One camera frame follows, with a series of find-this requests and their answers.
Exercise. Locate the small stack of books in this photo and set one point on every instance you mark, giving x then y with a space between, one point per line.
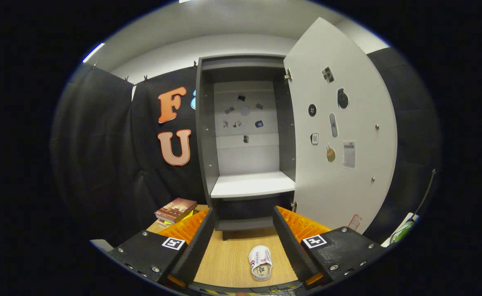
176 209

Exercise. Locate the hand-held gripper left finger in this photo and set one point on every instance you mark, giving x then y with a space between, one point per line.
198 246

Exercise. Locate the white cabinet shelf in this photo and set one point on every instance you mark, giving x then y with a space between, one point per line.
251 185

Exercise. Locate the white shoe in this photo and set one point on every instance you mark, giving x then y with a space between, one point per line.
260 263

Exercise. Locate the black backdrop cloth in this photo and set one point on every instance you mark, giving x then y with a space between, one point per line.
101 156

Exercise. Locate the white object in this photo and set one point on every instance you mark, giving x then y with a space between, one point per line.
401 232

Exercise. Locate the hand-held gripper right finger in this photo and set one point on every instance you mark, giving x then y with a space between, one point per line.
292 246

